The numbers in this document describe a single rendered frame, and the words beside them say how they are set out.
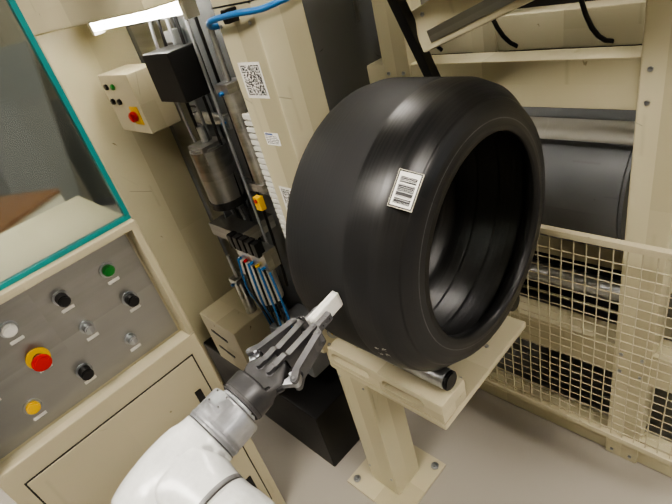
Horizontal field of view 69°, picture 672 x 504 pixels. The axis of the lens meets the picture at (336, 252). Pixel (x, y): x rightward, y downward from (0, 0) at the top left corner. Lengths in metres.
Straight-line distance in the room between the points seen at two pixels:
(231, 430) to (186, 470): 0.08
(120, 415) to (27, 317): 0.35
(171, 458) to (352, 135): 0.56
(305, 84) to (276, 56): 0.09
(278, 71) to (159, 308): 0.73
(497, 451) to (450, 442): 0.18
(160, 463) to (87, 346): 0.69
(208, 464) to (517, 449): 1.51
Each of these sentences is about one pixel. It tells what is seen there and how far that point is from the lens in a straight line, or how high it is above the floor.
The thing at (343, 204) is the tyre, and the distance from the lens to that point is 0.80.
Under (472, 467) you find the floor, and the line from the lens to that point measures 2.03.
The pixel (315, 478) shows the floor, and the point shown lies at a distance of 2.11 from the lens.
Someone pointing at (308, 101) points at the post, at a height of 1.44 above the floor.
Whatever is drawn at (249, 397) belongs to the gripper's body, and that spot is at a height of 1.20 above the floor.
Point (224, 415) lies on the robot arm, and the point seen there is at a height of 1.20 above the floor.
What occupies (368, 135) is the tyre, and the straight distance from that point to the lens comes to 0.83.
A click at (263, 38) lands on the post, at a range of 1.03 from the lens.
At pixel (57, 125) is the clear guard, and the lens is 1.23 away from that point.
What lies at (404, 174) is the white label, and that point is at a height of 1.40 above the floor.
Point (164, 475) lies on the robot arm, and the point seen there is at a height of 1.20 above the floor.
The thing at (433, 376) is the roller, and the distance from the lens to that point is 1.08.
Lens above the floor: 1.72
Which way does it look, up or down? 32 degrees down
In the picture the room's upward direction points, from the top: 16 degrees counter-clockwise
